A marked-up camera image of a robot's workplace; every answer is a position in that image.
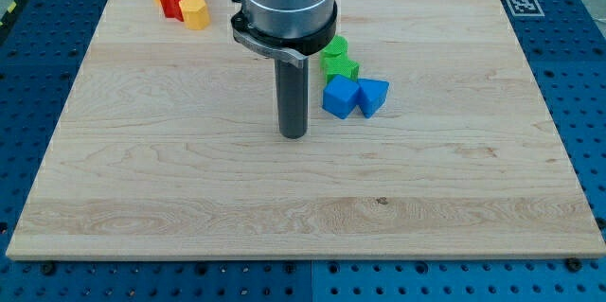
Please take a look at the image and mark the yellow hexagon block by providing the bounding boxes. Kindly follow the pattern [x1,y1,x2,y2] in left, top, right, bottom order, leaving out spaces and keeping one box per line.
[179,0,210,30]

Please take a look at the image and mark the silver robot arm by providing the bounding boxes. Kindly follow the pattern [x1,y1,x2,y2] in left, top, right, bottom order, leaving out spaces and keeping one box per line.
[231,0,338,139]

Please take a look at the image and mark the blue cube block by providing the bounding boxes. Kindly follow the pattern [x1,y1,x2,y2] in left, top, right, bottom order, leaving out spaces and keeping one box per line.
[322,75,360,119]

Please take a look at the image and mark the green star block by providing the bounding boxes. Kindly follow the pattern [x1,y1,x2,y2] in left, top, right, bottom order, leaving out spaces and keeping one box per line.
[323,56,359,83]

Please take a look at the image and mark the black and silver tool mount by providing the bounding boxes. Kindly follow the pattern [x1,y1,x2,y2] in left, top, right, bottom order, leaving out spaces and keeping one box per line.
[231,0,338,67]

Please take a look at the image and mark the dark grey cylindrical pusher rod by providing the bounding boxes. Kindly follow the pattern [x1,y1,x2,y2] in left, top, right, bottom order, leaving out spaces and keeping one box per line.
[275,60,309,139]

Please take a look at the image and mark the red star block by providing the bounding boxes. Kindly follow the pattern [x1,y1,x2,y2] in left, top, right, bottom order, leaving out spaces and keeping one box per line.
[160,0,184,22]

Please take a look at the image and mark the white fiducial marker tag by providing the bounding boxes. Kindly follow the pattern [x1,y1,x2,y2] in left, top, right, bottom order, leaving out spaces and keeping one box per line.
[505,0,544,17]

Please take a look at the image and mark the blue triangle block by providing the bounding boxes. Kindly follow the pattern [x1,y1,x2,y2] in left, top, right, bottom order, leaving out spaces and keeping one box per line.
[357,78,389,118]

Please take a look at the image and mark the green cylinder block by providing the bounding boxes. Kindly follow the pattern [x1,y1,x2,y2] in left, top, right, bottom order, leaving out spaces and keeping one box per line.
[320,35,348,69]

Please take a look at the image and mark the wooden board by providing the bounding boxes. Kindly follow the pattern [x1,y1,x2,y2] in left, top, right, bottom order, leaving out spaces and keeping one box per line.
[7,0,605,261]

